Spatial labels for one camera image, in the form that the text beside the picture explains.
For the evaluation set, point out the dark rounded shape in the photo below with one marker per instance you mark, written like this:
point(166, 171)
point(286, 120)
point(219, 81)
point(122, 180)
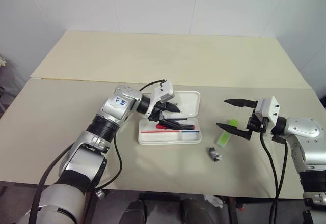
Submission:
point(136, 212)

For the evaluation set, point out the small black white binder clip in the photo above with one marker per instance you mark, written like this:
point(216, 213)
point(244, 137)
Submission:
point(214, 154)

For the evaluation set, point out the crumpled white paper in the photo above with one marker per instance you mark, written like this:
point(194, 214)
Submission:
point(214, 201)

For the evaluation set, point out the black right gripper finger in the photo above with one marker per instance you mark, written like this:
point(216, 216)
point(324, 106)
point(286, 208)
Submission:
point(233, 129)
point(240, 103)

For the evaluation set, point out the white plastic pencil case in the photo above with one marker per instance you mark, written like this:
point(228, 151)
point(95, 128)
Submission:
point(186, 107)

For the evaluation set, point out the dark metal table leg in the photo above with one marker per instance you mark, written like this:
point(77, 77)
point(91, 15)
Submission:
point(235, 211)
point(89, 208)

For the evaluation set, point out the large cream board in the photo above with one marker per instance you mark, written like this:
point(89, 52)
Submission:
point(163, 56)

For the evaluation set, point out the red and blue pencil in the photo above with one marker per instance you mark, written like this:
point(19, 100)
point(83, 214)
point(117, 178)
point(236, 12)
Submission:
point(158, 132)

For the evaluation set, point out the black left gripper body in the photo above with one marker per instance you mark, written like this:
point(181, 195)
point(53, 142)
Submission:
point(156, 112)

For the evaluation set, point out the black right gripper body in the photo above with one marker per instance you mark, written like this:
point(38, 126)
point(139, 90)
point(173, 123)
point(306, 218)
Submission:
point(256, 123)

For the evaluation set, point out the silver table clamp knob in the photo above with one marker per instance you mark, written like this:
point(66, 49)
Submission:
point(100, 194)

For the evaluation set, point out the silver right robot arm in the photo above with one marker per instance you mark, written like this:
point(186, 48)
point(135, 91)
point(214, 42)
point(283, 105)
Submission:
point(303, 129)

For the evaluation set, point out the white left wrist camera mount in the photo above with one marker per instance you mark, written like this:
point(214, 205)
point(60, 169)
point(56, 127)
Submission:
point(163, 91)

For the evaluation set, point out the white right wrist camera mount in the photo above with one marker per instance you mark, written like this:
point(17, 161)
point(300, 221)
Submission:
point(270, 109)

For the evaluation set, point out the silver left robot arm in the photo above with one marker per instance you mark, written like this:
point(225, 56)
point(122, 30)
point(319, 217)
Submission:
point(115, 108)

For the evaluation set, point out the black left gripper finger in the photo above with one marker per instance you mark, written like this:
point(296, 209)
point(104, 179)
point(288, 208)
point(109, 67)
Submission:
point(175, 120)
point(172, 107)

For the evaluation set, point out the green highlighter marker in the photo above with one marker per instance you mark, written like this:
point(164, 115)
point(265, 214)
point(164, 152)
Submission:
point(225, 137)

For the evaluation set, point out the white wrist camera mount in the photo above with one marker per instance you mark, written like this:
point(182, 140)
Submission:
point(270, 109)
point(163, 91)

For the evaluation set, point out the red capped marker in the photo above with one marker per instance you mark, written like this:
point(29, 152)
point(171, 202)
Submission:
point(186, 126)

